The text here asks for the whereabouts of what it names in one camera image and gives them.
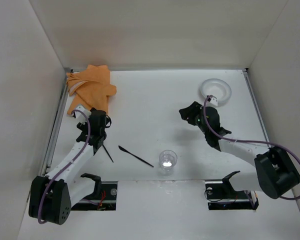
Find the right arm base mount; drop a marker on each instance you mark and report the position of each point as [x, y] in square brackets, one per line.
[222, 197]

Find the orange cloth placemat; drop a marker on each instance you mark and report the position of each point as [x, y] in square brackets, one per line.
[91, 88]

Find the left aluminium table rail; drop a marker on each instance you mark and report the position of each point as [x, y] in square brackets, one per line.
[49, 153]

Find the black knife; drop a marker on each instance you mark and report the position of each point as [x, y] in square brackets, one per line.
[135, 156]

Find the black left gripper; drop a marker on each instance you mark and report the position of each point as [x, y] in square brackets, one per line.
[100, 139]

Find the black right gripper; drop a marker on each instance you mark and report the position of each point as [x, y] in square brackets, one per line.
[193, 114]

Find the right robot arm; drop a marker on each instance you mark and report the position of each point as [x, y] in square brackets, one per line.
[275, 172]

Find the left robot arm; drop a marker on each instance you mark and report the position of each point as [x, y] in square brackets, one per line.
[53, 195]

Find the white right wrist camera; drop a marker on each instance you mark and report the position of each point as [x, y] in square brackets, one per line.
[212, 100]

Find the clear plastic cup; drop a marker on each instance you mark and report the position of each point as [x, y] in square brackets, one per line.
[167, 161]

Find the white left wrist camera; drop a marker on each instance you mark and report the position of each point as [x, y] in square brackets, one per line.
[81, 114]

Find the white ceramic plate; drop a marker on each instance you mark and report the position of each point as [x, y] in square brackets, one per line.
[217, 88]

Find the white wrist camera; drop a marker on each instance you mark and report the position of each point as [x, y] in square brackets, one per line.
[81, 114]
[212, 100]

